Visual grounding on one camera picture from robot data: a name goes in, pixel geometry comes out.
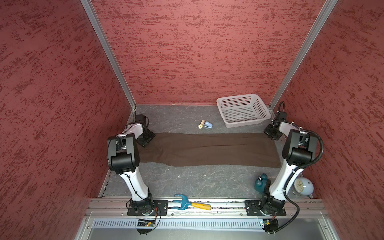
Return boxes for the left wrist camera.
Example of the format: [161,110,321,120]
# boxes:
[134,114,150,128]

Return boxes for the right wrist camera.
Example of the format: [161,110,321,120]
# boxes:
[274,111,287,123]

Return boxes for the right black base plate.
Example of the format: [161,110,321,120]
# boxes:
[245,200,287,218]

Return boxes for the blue yellow garden fork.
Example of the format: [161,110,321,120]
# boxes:
[170,194,212,211]

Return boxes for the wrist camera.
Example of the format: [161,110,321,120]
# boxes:
[274,111,287,123]
[134,114,150,128]

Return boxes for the left aluminium corner post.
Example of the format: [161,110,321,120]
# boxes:
[81,0,137,112]

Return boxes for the brown trousers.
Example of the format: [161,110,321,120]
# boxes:
[138,133,281,168]

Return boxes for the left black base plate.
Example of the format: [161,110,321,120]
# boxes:
[127,200,169,217]

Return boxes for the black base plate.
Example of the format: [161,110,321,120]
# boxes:
[245,200,287,218]
[127,200,169,217]

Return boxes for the right aluminium corner post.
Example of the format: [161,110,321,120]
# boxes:
[269,0,338,111]

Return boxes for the white round alarm clock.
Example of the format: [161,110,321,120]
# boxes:
[294,177,314,196]

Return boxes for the white plastic basket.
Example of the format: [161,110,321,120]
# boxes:
[217,94,271,128]

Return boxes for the black corrugated cable hose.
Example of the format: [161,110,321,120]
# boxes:
[274,101,325,199]

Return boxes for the aluminium corner post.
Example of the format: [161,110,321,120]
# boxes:
[269,0,338,111]
[81,0,137,112]

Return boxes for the teal small bottle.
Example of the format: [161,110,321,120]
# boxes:
[254,173,270,193]

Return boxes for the white slotted cable duct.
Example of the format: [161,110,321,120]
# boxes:
[92,218,264,232]

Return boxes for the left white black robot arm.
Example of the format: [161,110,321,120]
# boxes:
[107,123,156,216]

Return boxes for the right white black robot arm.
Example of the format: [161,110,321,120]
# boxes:
[255,122,319,216]

